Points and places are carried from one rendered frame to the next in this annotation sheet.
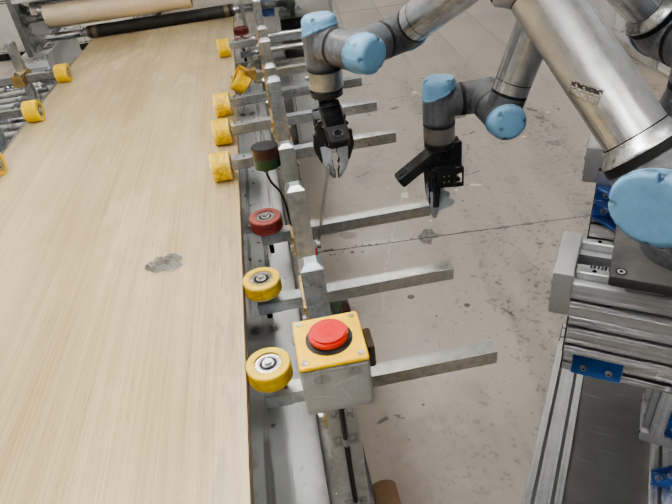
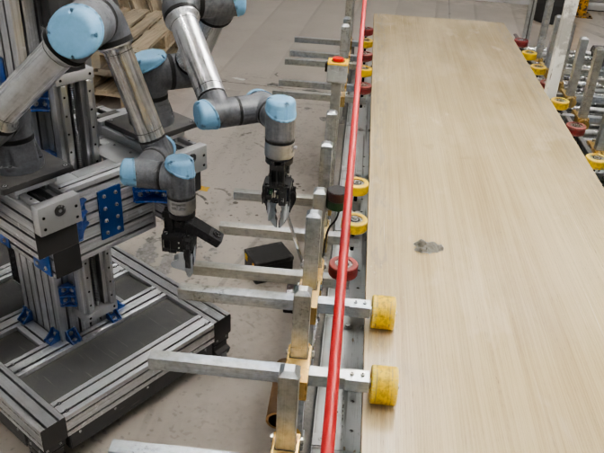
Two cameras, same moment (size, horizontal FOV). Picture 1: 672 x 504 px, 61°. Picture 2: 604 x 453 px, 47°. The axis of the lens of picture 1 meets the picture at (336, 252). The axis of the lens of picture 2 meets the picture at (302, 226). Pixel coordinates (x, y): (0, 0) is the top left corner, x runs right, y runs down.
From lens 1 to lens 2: 2.85 m
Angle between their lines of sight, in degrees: 114
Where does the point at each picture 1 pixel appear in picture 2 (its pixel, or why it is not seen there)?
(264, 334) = (357, 324)
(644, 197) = not seen: hidden behind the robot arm
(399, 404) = not seen: outside the picture
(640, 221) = not seen: hidden behind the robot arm
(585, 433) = (124, 356)
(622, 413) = (84, 359)
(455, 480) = (216, 421)
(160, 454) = (407, 169)
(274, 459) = (359, 257)
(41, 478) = (459, 173)
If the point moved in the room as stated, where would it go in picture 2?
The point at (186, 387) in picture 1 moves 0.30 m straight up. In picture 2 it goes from (399, 185) to (411, 100)
